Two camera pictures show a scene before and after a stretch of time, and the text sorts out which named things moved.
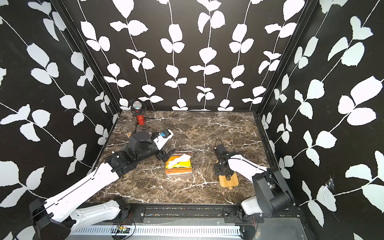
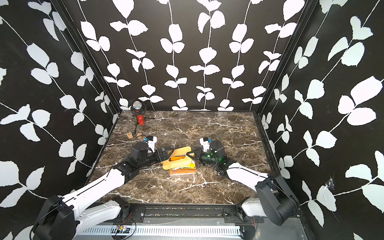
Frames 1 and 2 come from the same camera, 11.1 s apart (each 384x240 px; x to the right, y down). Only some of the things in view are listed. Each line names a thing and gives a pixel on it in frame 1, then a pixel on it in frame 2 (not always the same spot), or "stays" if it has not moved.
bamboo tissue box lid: x=234 y=181 to x=179 y=159
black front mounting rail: x=188 y=214 stays
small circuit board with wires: x=121 y=229 stays
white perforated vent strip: x=157 y=231 stays
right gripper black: x=217 y=171 to x=200 y=154
